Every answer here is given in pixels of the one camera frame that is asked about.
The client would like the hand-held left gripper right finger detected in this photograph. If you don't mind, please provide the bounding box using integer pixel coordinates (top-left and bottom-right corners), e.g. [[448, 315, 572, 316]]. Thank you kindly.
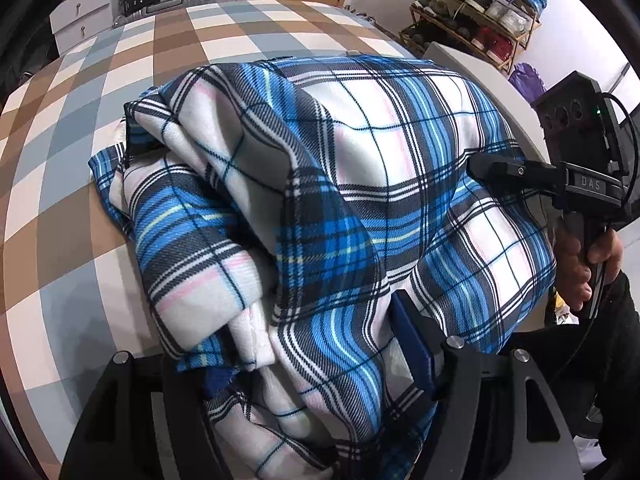
[[389, 291, 584, 480]]

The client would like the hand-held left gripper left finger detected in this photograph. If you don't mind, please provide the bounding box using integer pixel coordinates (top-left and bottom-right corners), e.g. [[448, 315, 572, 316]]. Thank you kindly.
[[59, 351, 237, 480]]

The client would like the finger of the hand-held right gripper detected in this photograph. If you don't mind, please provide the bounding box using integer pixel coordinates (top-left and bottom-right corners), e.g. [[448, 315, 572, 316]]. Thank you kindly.
[[466, 151, 564, 196]]

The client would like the blue white plaid shirt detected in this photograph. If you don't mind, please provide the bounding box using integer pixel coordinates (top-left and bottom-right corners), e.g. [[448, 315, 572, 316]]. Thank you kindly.
[[89, 52, 558, 480]]

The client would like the person's right forearm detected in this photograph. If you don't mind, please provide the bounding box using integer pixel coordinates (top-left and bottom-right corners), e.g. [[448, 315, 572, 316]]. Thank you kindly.
[[582, 270, 640, 361]]

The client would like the person's right hand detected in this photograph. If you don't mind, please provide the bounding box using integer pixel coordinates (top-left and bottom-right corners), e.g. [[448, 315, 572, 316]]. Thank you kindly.
[[552, 212, 626, 314]]

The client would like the purple bag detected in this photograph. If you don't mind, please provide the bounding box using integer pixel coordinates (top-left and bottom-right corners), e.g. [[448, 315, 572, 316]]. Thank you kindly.
[[509, 62, 546, 106]]

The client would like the person's black clothing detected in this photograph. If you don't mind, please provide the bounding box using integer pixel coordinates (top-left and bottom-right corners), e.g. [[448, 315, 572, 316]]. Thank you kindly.
[[500, 310, 640, 480]]

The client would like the wooden shoe rack with shoes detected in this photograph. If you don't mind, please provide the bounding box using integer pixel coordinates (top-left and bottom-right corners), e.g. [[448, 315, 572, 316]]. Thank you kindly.
[[400, 0, 548, 73]]

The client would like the checkered bedsheet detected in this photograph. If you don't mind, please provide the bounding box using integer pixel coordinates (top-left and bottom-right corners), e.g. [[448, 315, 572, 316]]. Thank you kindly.
[[0, 0, 431, 411]]

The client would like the silver suitcase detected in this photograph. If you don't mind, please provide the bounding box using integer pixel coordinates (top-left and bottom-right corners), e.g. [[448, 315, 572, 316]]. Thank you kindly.
[[112, 0, 216, 28]]

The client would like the white stepped drawer dresser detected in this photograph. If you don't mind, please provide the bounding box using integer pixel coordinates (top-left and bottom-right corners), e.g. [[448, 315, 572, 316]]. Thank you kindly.
[[49, 0, 123, 56]]

